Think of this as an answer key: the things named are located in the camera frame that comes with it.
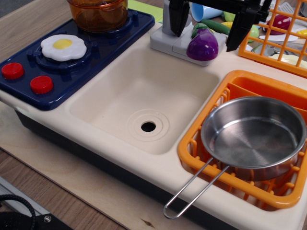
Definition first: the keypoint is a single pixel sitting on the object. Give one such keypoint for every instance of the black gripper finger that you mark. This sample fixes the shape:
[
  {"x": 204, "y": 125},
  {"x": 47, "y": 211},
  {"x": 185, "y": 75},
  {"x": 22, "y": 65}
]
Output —
[
  {"x": 178, "y": 12},
  {"x": 242, "y": 24}
]

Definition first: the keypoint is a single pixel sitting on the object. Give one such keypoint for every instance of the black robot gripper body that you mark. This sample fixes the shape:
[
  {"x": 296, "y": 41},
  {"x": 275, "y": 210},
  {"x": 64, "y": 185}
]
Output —
[{"x": 235, "y": 6}]

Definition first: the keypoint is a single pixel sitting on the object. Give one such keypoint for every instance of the purple toy eggplant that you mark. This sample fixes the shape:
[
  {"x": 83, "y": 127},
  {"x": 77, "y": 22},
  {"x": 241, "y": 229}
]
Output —
[{"x": 204, "y": 45}]

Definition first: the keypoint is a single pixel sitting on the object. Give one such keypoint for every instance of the stainless steel pan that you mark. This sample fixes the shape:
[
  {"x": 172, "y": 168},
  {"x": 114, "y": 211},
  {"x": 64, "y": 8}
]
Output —
[{"x": 244, "y": 141}]

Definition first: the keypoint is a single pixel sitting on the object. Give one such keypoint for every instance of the yellow toy corn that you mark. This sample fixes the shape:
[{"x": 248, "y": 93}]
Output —
[{"x": 228, "y": 24}]

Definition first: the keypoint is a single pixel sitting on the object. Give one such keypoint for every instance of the green toy fruit half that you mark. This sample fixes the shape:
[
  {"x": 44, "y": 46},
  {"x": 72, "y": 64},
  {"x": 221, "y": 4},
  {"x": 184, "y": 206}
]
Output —
[{"x": 254, "y": 33}]

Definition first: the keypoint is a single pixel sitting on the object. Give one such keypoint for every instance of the light blue plastic cup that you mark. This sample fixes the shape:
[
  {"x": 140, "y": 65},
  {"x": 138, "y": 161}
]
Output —
[{"x": 200, "y": 12}]

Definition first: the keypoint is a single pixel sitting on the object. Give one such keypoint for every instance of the magenta toy vegetable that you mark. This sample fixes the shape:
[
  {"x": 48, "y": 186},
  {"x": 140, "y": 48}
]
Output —
[{"x": 281, "y": 22}]

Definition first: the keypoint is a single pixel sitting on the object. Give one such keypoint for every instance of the grey toy faucet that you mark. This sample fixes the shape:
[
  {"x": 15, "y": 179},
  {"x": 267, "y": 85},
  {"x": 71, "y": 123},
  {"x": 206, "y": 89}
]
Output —
[{"x": 164, "y": 40}]

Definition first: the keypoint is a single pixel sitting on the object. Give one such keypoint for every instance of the orange plastic grid basket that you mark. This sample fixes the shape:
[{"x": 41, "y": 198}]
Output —
[{"x": 286, "y": 51}]

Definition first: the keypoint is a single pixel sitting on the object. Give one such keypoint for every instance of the orange dish drying rack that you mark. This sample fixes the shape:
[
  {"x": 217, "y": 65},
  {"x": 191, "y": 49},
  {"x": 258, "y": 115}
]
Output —
[{"x": 288, "y": 188}]

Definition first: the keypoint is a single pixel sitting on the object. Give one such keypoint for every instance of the orange transparent toy pot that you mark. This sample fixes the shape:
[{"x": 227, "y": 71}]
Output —
[{"x": 99, "y": 15}]

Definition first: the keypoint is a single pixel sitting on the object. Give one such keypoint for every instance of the cream toy kitchen sink unit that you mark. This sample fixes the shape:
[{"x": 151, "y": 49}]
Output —
[{"x": 135, "y": 112}]

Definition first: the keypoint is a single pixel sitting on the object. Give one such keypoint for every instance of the toy fried egg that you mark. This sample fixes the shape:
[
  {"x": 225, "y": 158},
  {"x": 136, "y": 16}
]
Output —
[{"x": 63, "y": 47}]

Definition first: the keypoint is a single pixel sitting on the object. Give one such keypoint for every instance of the right red stove knob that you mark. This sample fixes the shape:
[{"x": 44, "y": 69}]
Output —
[{"x": 41, "y": 84}]

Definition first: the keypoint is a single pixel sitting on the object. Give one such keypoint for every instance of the red stove knob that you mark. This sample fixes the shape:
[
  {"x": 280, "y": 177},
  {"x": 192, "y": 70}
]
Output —
[
  {"x": 41, "y": 84},
  {"x": 12, "y": 71}
]

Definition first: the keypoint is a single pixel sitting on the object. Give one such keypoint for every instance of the navy blue toy stove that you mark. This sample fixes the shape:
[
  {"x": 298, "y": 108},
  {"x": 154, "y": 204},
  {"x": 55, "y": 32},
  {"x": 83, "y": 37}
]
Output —
[{"x": 68, "y": 77}]

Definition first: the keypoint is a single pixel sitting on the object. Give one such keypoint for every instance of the left red stove knob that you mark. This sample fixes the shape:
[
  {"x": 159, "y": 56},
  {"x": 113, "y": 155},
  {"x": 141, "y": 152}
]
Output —
[{"x": 12, "y": 71}]

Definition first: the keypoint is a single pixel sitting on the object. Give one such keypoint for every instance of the black metal bracket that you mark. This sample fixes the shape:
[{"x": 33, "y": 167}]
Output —
[{"x": 19, "y": 221}]

